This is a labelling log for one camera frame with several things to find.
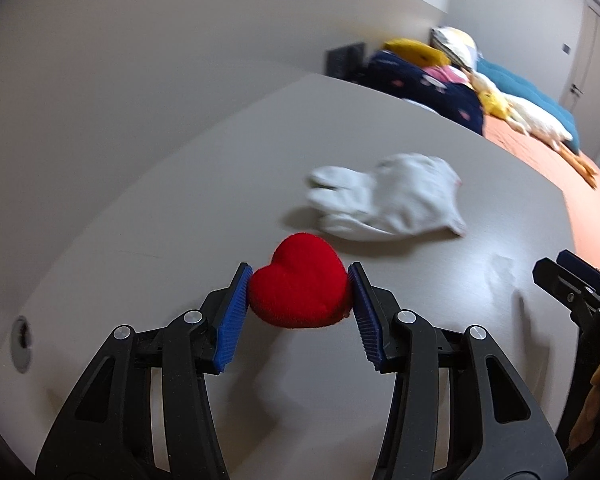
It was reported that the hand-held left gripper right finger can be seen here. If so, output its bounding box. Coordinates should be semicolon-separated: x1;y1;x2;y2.
347;261;568;480

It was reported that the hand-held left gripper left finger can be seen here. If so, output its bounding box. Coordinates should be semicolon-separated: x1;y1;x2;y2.
35;261;253;480

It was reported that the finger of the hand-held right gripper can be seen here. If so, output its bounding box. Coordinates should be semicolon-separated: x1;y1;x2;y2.
556;250;600;298
532;257;600;321

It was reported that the red heart plush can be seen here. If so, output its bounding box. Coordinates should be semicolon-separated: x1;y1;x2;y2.
248;232;353;329

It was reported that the bed with orange sheet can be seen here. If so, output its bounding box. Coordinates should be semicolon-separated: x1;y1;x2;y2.
482;112;600;281

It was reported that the white sock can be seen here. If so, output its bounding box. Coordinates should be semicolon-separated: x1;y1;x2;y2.
307;152;468;241

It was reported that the white goose plush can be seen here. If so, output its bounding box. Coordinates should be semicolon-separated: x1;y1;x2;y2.
500;92;598;191

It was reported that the yellow duck plush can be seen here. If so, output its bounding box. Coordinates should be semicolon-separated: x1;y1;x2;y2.
472;72;510;118

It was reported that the grey door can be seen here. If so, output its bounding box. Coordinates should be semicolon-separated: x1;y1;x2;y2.
555;2;600;116

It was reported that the navy patterned blanket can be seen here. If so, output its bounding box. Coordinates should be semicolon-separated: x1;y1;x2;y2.
365;51;485;136

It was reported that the pink patterned blanket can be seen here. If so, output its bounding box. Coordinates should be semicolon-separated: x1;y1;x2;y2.
422;65;473;86

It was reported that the patterned pillow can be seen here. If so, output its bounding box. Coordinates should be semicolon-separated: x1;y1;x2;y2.
431;26;482;73

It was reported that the yellow plush cushion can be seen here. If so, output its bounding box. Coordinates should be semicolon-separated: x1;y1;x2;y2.
384;38;445;67

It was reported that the desk cable grommet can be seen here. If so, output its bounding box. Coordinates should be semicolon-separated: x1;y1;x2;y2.
12;316;33;373

